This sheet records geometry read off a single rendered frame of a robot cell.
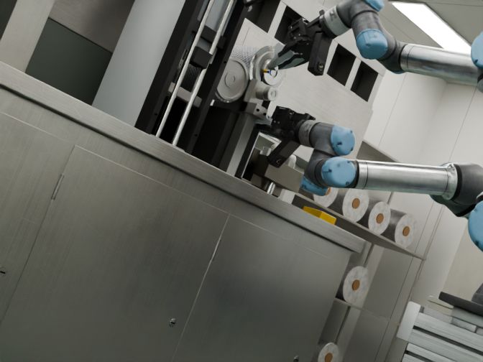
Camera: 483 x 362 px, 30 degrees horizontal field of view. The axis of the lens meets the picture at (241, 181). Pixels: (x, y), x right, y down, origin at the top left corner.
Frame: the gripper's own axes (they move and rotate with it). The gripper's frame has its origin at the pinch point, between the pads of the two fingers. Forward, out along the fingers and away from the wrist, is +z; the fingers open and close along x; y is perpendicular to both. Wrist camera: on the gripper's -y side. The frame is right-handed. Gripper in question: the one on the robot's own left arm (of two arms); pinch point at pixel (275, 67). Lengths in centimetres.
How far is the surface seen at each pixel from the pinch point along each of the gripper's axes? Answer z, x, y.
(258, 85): 4.9, 3.0, -4.9
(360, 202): 161, -340, 156
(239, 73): 7.1, 7.8, -1.6
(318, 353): 234, -358, 70
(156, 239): 19, 36, -58
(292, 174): 15.9, -22.7, -18.7
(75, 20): 34, 43, 16
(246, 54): 6.3, 4.0, 6.7
